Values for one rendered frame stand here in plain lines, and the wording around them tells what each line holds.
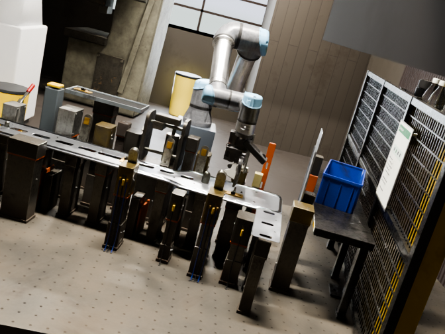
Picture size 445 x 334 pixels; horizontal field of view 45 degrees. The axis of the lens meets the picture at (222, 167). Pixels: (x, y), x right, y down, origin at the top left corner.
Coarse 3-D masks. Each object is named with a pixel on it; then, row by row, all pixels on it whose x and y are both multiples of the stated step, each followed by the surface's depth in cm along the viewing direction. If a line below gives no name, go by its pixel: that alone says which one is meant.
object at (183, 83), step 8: (176, 72) 801; (184, 72) 819; (176, 80) 801; (184, 80) 794; (192, 80) 795; (176, 88) 802; (184, 88) 797; (192, 88) 800; (176, 96) 804; (184, 96) 801; (176, 104) 807; (184, 104) 806; (176, 112) 810; (184, 112) 811
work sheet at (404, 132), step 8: (400, 128) 202; (408, 128) 191; (400, 136) 199; (408, 136) 188; (416, 136) 184; (400, 144) 196; (408, 144) 185; (392, 152) 204; (400, 152) 192; (392, 160) 201; (400, 160) 190; (384, 168) 210; (392, 168) 198; (400, 168) 187; (384, 176) 206; (392, 176) 194; (384, 184) 203; (392, 184) 191; (376, 192) 212; (384, 192) 200; (384, 200) 196; (384, 208) 193
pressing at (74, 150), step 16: (0, 128) 222; (16, 128) 227; (32, 128) 233; (48, 144) 217; (64, 144) 222; (80, 144) 227; (96, 144) 231; (96, 160) 214; (112, 160) 217; (160, 176) 214; (176, 176) 218; (192, 176) 224; (256, 208) 208; (272, 208) 211
